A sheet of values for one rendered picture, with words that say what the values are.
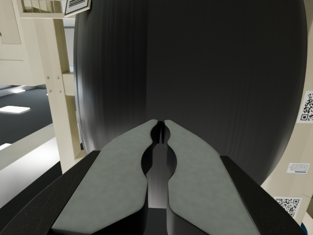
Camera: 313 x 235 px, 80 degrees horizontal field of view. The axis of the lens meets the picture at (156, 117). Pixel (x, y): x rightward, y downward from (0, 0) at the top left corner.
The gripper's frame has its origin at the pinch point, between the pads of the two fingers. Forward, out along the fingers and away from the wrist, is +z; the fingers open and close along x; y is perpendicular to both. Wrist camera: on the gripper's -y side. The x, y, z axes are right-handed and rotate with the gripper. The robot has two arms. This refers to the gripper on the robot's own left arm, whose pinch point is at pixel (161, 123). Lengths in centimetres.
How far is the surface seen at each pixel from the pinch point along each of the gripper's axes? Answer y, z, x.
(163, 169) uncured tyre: 11.5, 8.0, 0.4
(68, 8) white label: -7.1, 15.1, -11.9
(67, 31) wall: 71, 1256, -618
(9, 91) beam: 402, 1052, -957
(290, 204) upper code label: 39, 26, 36
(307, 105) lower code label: 10.4, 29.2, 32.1
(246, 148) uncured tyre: 7.5, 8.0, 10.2
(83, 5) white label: -7.4, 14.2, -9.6
